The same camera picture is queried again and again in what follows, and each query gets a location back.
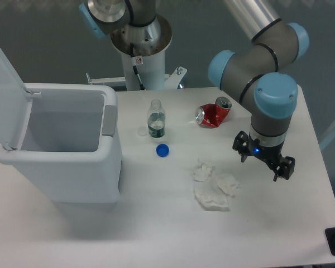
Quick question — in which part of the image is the black cable on pedestal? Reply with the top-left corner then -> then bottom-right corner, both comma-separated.
130,43 -> 146,91

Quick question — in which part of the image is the small crumpled paper ball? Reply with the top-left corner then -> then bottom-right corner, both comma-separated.
192,159 -> 213,182

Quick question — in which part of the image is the crushed red soda can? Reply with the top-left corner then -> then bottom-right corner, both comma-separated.
195,97 -> 232,128

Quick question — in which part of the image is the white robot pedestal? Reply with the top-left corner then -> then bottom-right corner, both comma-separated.
85,13 -> 188,92

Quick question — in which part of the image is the crumpled white paper sheet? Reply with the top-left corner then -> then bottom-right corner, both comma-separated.
193,179 -> 229,212

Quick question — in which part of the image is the blue bottle cap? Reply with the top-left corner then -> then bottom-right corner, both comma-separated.
156,143 -> 170,157

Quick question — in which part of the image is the white trash bin lid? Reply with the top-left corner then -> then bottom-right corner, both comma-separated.
0,48 -> 41,150

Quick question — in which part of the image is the white trash bin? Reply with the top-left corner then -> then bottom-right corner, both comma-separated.
0,83 -> 122,204

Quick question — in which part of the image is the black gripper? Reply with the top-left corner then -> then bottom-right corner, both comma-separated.
232,131 -> 295,181

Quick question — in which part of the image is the white round cap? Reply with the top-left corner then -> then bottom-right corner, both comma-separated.
137,126 -> 147,137

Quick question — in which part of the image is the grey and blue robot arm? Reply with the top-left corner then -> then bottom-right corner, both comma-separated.
79,1 -> 309,179

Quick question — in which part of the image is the clear plastic bottle green label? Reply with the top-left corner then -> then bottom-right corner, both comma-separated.
147,99 -> 165,138

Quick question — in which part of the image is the crumpled paper ball right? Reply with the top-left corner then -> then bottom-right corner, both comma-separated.
215,173 -> 240,197

